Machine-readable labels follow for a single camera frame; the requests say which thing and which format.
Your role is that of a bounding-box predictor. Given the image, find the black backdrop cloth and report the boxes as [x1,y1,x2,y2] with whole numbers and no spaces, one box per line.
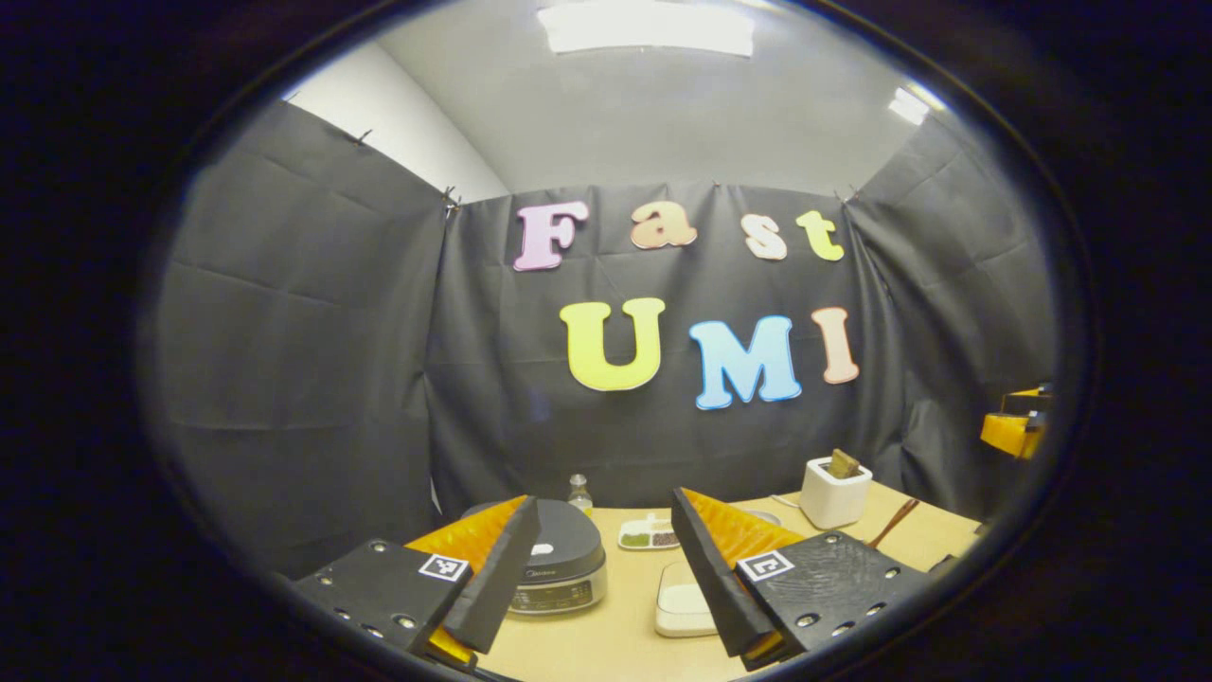
[142,99,1057,579]

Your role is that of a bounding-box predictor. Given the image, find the white divided grain dish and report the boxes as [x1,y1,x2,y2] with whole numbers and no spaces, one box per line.
[617,513,681,551]

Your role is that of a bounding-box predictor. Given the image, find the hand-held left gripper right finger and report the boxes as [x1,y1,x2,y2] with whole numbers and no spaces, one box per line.
[670,487,953,672]

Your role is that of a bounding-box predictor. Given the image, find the large ceiling light panel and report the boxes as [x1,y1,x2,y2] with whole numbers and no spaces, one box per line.
[537,0,757,56]

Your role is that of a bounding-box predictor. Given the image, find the brown wooden spoon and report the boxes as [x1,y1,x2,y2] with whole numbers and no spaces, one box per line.
[868,498,921,550]

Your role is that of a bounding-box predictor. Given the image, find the white toaster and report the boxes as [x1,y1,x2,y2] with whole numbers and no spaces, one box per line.
[798,457,874,530]

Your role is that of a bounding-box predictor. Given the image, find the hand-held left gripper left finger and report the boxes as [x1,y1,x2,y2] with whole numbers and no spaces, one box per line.
[289,494,543,669]

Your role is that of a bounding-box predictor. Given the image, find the grey rice cooker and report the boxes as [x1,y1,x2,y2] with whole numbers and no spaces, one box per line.
[462,499,609,617]

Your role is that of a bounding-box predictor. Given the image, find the small ceiling light panel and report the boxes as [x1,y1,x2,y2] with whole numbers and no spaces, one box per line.
[888,85,934,126]

